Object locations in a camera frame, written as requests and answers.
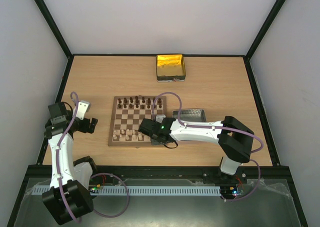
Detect wooden chess board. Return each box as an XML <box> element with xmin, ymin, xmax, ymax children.
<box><xmin>108</xmin><ymin>95</ymin><xmax>158</xmax><ymax>147</ymax></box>

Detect silver metal tray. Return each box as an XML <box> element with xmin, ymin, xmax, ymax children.
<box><xmin>180</xmin><ymin>108</ymin><xmax>207</xmax><ymax>122</ymax></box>

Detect gold tin box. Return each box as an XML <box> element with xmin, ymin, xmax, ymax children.
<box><xmin>156</xmin><ymin>54</ymin><xmax>186</xmax><ymax>82</ymax></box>

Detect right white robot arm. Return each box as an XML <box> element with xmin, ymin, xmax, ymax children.
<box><xmin>138</xmin><ymin>116</ymin><xmax>254</xmax><ymax>183</ymax></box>

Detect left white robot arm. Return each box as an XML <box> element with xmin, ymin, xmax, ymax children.
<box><xmin>42</xmin><ymin>100</ymin><xmax>98</xmax><ymax>225</ymax></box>

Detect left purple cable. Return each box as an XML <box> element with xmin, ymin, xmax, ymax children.
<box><xmin>56</xmin><ymin>91</ymin><xmax>130</xmax><ymax>224</ymax></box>

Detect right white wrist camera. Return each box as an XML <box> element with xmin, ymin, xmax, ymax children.
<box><xmin>155</xmin><ymin>114</ymin><xmax>166</xmax><ymax>123</ymax></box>

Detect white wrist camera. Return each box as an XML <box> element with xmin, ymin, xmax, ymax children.
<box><xmin>155</xmin><ymin>114</ymin><xmax>166</xmax><ymax>123</ymax></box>
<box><xmin>76</xmin><ymin>100</ymin><xmax>91</xmax><ymax>120</ymax></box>

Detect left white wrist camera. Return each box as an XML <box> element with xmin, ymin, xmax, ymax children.
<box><xmin>76</xmin><ymin>100</ymin><xmax>91</xmax><ymax>120</ymax></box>

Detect white slotted cable duct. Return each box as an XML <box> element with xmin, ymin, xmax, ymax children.
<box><xmin>32</xmin><ymin>185</ymin><xmax>222</xmax><ymax>196</ymax></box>

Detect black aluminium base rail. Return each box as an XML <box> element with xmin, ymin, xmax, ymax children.
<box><xmin>23</xmin><ymin>164</ymin><xmax>293</xmax><ymax>186</ymax></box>

